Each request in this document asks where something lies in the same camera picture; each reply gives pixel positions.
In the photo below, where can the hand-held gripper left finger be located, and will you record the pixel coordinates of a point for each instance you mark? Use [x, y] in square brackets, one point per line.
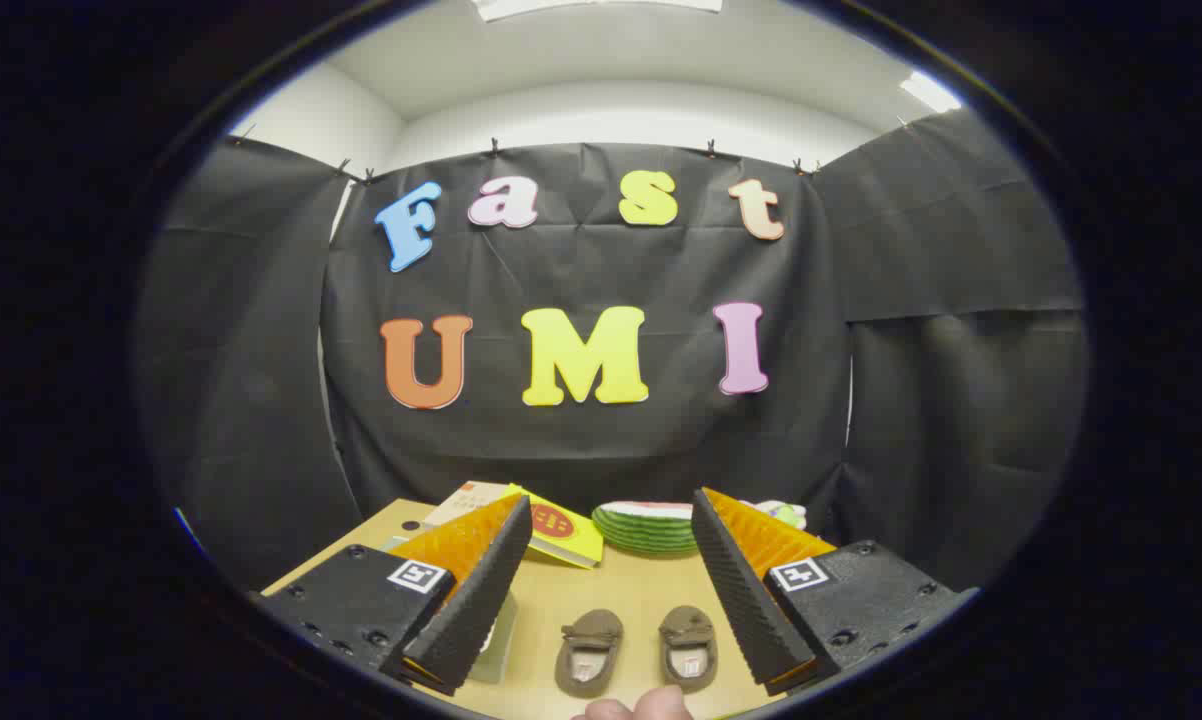
[481, 600]

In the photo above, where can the beige paperback book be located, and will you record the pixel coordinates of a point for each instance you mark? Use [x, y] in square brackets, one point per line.
[466, 503]

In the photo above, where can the pink and green plush toy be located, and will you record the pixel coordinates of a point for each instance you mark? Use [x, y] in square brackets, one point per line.
[786, 514]

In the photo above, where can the white fabric storage box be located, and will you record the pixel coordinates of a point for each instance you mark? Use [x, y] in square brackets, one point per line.
[496, 650]

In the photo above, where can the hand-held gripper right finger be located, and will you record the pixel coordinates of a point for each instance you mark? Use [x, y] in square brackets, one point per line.
[741, 600]

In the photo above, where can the brown shoe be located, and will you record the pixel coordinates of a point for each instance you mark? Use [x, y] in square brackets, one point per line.
[688, 645]
[589, 650]

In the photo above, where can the watermelon slice plush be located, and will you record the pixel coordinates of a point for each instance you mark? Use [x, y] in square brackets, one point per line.
[646, 530]

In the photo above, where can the black backdrop cloth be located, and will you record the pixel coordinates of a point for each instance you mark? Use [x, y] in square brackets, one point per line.
[581, 440]

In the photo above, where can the yellow book with red label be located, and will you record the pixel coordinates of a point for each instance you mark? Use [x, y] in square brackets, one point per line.
[571, 535]

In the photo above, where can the ceiling light panel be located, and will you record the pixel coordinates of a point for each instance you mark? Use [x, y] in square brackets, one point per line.
[929, 92]
[591, 6]

